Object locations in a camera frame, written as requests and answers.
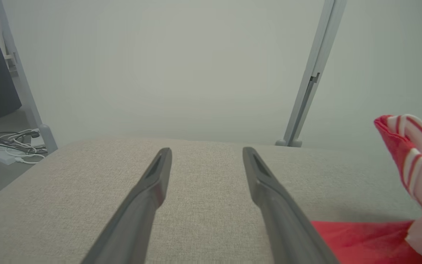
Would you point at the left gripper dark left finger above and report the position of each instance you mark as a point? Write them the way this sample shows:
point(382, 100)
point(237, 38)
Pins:
point(137, 220)

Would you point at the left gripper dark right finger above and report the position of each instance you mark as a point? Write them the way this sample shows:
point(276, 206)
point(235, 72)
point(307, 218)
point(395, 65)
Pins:
point(288, 227)

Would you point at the red white sports jersey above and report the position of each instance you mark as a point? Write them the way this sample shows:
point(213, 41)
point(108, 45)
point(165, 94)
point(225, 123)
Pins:
point(361, 242)

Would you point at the grey partition post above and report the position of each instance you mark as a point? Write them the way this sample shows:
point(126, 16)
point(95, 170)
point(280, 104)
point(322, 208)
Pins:
point(313, 73)
point(24, 91)

